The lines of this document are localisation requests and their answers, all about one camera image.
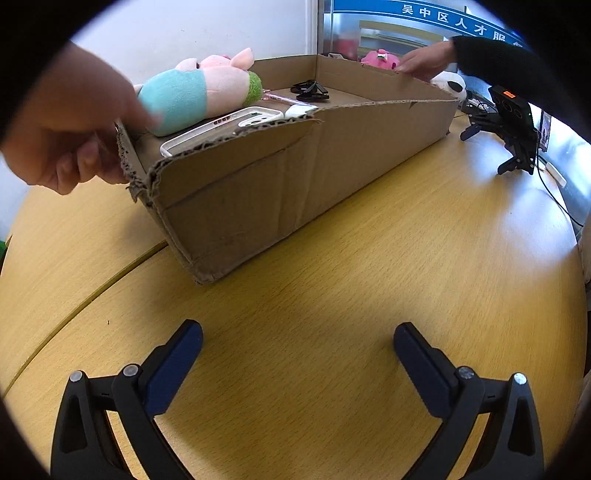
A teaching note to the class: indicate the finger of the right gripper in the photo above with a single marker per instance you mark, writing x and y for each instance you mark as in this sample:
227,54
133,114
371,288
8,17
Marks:
476,127
510,165

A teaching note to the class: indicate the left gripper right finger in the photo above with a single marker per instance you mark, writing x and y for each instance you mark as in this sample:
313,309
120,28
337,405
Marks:
511,445

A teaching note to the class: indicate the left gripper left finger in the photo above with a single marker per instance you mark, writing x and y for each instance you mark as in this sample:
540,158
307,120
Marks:
84,445

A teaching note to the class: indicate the black sunglasses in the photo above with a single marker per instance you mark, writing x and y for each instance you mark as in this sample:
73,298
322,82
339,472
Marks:
310,91

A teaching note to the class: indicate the pink plastic wand pen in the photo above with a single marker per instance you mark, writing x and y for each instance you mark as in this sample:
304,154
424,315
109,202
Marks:
268,96

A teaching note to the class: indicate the white clear phone case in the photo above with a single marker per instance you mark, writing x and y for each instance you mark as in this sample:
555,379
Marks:
224,126

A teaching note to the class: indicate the brown cardboard box tray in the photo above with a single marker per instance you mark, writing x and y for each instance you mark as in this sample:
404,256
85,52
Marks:
225,199

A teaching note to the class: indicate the pink pig plush toy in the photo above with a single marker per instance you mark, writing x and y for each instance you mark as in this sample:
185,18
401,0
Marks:
196,90

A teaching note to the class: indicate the black sleeved forearm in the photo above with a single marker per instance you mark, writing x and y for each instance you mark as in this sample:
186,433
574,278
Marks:
520,71

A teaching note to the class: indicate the person right hand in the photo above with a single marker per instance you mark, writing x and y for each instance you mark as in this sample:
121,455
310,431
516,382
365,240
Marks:
427,62

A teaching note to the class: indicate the person left hand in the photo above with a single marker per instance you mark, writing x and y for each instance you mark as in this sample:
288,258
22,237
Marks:
64,134

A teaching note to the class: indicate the panda plush toy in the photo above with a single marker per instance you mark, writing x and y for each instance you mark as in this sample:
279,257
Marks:
452,83

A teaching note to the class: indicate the magenta bear plush toy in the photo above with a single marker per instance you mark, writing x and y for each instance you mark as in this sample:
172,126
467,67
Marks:
382,59

